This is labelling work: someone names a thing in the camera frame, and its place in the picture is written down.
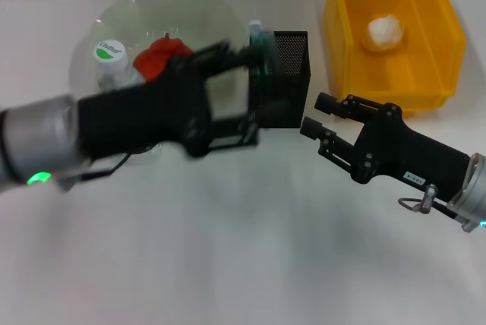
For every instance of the mint green utility knife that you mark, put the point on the mint green utility knife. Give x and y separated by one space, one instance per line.
255 30

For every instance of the pale green wavy glass plate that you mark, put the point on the pale green wavy glass plate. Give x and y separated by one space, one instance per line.
171 6

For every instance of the black mesh pen holder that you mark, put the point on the black mesh pen holder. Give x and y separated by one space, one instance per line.
292 86

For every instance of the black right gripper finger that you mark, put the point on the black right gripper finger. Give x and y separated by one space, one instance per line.
273 110

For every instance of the white paper ball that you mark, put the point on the white paper ball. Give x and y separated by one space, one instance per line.
383 32

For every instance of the clear water bottle green label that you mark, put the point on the clear water bottle green label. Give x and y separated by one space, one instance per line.
110 53

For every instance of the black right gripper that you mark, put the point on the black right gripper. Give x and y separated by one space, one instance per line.
406 154

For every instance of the red-orange fruit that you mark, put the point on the red-orange fruit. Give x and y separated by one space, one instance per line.
157 57

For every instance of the yellow plastic bin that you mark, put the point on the yellow plastic bin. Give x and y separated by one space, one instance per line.
417 86

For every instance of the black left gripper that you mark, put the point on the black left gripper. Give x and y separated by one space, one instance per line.
152 116

